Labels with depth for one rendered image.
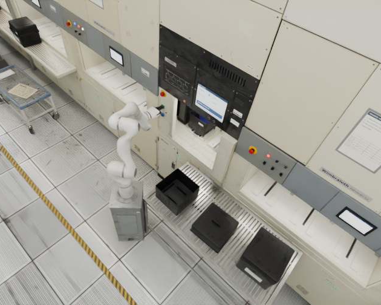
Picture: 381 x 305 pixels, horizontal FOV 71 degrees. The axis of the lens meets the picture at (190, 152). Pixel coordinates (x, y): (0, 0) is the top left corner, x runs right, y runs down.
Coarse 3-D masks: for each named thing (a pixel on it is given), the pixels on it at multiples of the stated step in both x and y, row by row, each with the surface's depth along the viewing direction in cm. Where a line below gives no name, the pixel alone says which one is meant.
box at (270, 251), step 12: (252, 240) 197; (264, 240) 198; (276, 240) 199; (252, 252) 191; (264, 252) 192; (276, 252) 193; (288, 252) 194; (240, 264) 202; (252, 264) 188; (264, 264) 187; (276, 264) 188; (252, 276) 200; (264, 276) 187; (276, 276) 183; (264, 288) 199
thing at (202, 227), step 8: (208, 208) 227; (216, 208) 228; (200, 216) 222; (208, 216) 222; (216, 216) 223; (224, 216) 224; (192, 224) 217; (200, 224) 217; (208, 224) 218; (216, 224) 218; (224, 224) 219; (232, 224) 220; (200, 232) 213; (208, 232) 213; (216, 232) 214; (224, 232) 215; (232, 232) 218; (208, 240) 212; (216, 240) 210; (224, 240) 211; (216, 248) 211
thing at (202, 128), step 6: (192, 114) 260; (198, 114) 275; (192, 120) 266; (198, 120) 259; (192, 126) 271; (198, 126) 264; (204, 126) 257; (210, 126) 265; (198, 132) 269; (204, 132) 262
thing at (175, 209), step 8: (168, 176) 236; (176, 176) 250; (184, 176) 240; (160, 184) 234; (168, 184) 247; (176, 184) 250; (184, 184) 249; (192, 184) 238; (160, 192) 227; (168, 192) 243; (176, 192) 244; (184, 192) 242; (192, 192) 246; (160, 200) 237; (168, 200) 224; (176, 200) 239; (184, 200) 221; (192, 200) 238; (168, 208) 234; (176, 208) 221; (184, 208) 234
